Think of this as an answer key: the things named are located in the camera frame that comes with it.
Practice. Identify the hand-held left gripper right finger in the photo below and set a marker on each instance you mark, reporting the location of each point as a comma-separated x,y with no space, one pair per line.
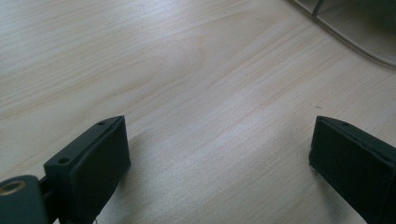
358,161

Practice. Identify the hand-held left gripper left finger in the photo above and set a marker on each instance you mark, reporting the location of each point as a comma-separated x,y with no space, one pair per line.
90,168

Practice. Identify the grey metal stand leg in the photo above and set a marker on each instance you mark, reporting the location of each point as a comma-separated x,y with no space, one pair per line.
317,7

